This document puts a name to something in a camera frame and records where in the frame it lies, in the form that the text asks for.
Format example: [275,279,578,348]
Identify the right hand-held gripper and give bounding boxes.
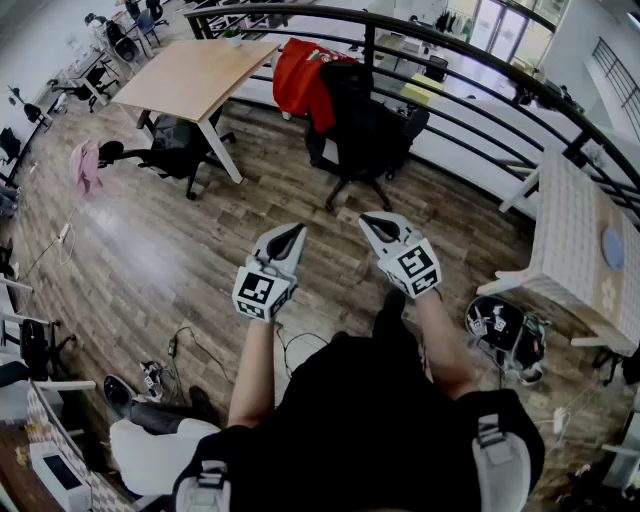
[358,210,444,300]

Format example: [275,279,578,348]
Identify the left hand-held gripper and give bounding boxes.
[231,222,308,323]

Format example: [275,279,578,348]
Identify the red printed shirt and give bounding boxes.
[272,37,359,134]

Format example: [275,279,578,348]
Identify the person's left forearm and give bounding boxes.
[227,317,277,429]

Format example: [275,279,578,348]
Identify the person's right forearm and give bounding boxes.
[414,289,481,401]

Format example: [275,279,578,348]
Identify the black office chair grey jacket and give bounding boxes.
[97,112,237,201]

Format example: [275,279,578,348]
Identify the black swivel chair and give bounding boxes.
[18,317,79,382]

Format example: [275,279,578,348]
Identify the black round bin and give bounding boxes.
[464,294,526,352]

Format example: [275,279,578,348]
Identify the yellow table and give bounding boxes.
[402,73,446,106]

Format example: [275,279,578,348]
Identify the small marker device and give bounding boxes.
[139,360,166,404]

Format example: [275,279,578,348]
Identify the white patterned side table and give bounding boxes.
[477,149,640,357]

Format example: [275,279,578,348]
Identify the black white device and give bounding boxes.
[504,312,551,386]

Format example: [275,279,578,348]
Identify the person's black clothed body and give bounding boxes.
[172,289,546,512]

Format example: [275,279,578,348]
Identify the light wooden table white legs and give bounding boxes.
[110,38,282,185]

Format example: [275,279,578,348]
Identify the black metal railing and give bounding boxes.
[183,3,640,226]

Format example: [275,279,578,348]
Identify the pink cloth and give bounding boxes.
[68,139,104,196]

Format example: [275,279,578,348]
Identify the dark oval basket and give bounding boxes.
[102,374,134,422]

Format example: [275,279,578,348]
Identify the blue plate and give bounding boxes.
[601,226,626,273]

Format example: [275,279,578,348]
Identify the white table with patterned top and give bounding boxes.
[0,379,136,512]

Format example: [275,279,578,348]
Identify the white device with screen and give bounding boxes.
[29,442,94,512]

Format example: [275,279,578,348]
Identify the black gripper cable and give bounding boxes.
[273,322,331,382]

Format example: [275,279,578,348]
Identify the black floor cable with adapter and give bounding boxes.
[168,326,236,387]

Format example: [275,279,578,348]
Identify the grey left shoulder strap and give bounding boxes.
[172,459,234,512]

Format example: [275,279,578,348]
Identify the grey shoulder strap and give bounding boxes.
[172,459,234,512]
[472,414,532,512]

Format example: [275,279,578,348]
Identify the grey right shoulder strap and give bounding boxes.
[472,414,532,512]

